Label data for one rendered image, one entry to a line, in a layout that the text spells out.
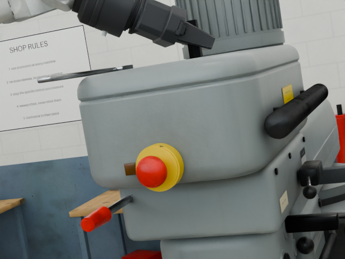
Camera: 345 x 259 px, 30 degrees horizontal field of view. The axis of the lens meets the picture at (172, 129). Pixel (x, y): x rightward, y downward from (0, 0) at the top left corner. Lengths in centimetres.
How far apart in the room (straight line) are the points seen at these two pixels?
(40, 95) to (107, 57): 78
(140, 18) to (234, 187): 29
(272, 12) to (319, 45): 401
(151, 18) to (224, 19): 23
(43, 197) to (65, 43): 147
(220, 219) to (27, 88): 528
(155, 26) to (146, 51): 460
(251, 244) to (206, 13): 44
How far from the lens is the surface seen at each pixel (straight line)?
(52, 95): 601
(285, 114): 81
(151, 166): 78
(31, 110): 615
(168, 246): 101
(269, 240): 98
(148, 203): 95
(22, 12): 103
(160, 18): 98
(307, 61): 523
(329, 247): 99
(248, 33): 118
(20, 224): 628
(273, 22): 122
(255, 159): 82
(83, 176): 597
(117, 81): 84
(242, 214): 91
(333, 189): 148
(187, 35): 101
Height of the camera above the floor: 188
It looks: 6 degrees down
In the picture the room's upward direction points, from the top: 9 degrees counter-clockwise
